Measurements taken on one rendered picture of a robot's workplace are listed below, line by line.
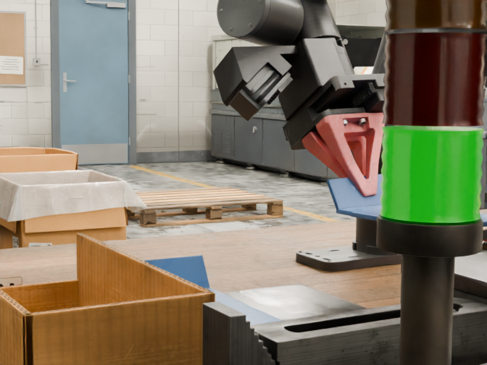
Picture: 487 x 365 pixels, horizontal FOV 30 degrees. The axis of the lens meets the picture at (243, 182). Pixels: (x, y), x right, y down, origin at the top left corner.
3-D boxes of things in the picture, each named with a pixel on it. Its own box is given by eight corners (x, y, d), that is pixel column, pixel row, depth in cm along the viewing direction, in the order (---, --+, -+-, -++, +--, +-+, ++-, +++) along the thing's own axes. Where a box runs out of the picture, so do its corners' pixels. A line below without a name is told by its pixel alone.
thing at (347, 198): (386, 204, 86) (386, 173, 85) (511, 222, 73) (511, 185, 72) (327, 211, 82) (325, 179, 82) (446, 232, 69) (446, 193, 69)
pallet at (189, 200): (227, 202, 820) (227, 186, 819) (283, 217, 733) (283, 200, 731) (100, 210, 765) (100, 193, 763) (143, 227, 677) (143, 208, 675)
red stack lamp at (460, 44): (437, 121, 37) (440, 38, 37) (506, 125, 34) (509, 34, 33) (361, 122, 35) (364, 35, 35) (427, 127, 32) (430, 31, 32)
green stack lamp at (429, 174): (434, 206, 37) (437, 124, 37) (502, 218, 34) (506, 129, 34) (359, 211, 36) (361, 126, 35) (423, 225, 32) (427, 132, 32)
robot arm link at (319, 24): (317, 38, 83) (293, -25, 85) (270, 69, 86) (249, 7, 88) (356, 51, 88) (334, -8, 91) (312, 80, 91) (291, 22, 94)
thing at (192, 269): (201, 287, 80) (201, 254, 79) (292, 330, 66) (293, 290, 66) (125, 295, 77) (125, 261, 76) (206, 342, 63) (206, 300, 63)
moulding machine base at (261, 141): (208, 161, 1222) (208, 89, 1211) (275, 159, 1266) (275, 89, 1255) (482, 220, 729) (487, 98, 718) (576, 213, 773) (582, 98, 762)
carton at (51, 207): (149, 291, 412) (149, 181, 406) (10, 305, 384) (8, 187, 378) (103, 264, 471) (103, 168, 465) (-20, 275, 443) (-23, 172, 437)
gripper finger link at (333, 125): (353, 189, 79) (319, 95, 82) (313, 221, 85) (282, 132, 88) (412, 182, 83) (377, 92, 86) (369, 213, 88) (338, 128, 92)
